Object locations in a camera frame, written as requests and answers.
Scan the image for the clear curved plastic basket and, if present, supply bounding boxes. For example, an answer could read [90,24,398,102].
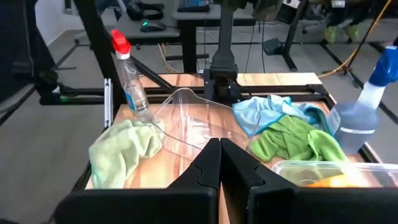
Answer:
[150,87,259,162]

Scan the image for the orange microfiber towel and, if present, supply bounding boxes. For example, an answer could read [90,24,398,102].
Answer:
[307,173,368,188]

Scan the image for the computer keyboard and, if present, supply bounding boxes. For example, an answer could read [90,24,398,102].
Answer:
[177,0,214,13]

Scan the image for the blue trigger spray bottle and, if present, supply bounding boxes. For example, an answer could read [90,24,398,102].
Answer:
[328,45,398,156]

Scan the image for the bright green microfiber towel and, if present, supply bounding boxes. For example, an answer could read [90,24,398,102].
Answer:
[248,114,349,162]

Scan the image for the black headphones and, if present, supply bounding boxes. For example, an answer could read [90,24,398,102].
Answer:
[126,1,165,21]

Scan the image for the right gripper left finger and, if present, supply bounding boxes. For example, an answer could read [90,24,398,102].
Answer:
[55,138,222,224]

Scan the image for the grey office desk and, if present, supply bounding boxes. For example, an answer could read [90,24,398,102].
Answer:
[116,0,257,75]

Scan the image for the black power adapter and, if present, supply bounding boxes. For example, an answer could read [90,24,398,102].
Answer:
[262,37,285,57]

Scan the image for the black computer mouse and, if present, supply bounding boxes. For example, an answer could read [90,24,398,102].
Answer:
[139,21,167,33]

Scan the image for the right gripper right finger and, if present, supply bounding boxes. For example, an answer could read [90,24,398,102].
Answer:
[220,138,398,224]

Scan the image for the black metal rig frame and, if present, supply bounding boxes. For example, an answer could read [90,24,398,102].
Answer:
[34,0,383,190]

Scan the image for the person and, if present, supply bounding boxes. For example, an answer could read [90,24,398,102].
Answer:
[323,0,374,44]

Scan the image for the yellow extension cable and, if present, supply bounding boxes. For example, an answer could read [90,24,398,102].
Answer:
[317,0,394,78]

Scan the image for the light blue microfiber towel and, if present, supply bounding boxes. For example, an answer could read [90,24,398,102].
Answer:
[232,95,331,138]

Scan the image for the clear rectangular plastic bin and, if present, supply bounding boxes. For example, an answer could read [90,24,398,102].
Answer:
[270,159,398,189]

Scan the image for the silver metal bracket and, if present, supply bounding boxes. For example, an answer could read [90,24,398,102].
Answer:
[103,77,113,129]

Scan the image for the pale green microfiber towel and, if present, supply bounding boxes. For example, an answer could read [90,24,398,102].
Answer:
[88,119,165,190]

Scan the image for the red cap spray bottle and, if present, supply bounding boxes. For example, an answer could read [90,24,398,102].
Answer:
[110,29,154,123]

